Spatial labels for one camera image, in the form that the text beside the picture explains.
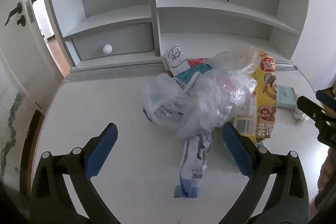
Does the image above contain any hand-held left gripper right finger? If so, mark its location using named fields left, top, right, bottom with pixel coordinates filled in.
left=222, top=122, right=310, bottom=224

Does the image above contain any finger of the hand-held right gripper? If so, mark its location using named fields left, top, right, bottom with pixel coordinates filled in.
left=315, top=90, right=336, bottom=109
left=297, top=95, right=326, bottom=123

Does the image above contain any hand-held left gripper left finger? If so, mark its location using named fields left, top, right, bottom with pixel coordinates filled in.
left=29, top=123, right=118, bottom=224

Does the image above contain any person's right hand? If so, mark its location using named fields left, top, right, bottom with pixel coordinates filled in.
left=317, top=153, right=336, bottom=191

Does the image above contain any pale green box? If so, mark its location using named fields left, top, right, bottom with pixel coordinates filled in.
left=277, top=85, right=299, bottom=108

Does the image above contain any yellow snack packet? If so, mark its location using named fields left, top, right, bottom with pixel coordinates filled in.
left=232, top=50, right=278, bottom=146

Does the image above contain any blue and white wrapper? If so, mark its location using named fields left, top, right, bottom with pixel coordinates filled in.
left=174, top=132, right=213, bottom=199

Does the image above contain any clear plastic bag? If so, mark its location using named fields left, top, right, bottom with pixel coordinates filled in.
left=143, top=46, right=259, bottom=139

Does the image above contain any red packet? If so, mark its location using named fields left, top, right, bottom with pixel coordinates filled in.
left=187, top=58, right=208, bottom=68

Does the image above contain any white paper with black drawing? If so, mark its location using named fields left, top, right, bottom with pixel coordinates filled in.
left=163, top=44, right=192, bottom=77

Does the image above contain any grey drawer with white knob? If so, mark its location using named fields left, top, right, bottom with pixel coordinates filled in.
left=72, top=22, right=155, bottom=61

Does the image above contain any white door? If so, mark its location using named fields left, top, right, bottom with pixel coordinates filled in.
left=0, top=0, right=69, bottom=188

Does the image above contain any grey desk shelf unit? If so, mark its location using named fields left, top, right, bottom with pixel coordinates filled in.
left=43, top=0, right=312, bottom=75

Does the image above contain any dark wooden frame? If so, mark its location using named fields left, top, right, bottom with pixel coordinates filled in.
left=20, top=109, right=45, bottom=197

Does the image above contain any black door handle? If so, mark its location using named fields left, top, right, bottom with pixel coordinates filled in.
left=5, top=2, right=26, bottom=27

